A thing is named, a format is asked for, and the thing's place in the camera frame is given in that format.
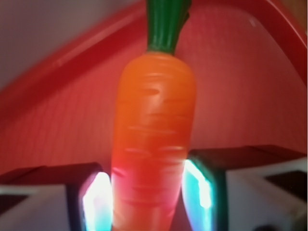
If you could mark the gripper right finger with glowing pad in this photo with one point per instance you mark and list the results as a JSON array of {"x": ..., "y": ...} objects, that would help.
[{"x": 249, "y": 188}]

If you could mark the red plastic tray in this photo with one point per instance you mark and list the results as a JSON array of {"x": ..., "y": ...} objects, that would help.
[{"x": 249, "y": 58}]

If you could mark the orange toy carrot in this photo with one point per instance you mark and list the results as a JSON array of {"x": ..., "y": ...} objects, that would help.
[{"x": 153, "y": 123}]

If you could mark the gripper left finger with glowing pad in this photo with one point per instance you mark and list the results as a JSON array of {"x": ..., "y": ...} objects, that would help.
[{"x": 75, "y": 197}]

